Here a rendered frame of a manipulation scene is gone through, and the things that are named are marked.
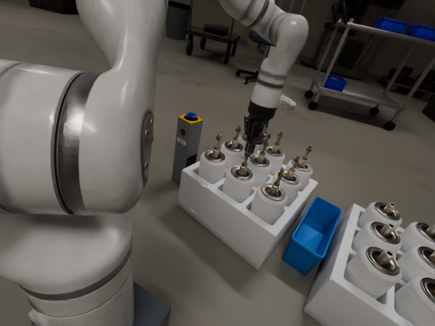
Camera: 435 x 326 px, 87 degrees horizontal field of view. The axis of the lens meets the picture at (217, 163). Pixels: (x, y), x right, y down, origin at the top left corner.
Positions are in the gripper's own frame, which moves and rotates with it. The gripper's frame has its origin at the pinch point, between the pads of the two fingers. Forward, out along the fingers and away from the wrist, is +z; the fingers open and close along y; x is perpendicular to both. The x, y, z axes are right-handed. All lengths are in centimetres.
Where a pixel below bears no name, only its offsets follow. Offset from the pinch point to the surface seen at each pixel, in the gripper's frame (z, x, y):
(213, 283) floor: 35.1, -11.3, 21.1
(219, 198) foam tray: 18.1, -7.2, 2.8
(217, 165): 10.5, -6.8, -5.4
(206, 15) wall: -11, 172, -673
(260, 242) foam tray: 23.2, 2.5, 17.8
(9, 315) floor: 35, -61, 18
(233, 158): 12.2, 2.1, -11.9
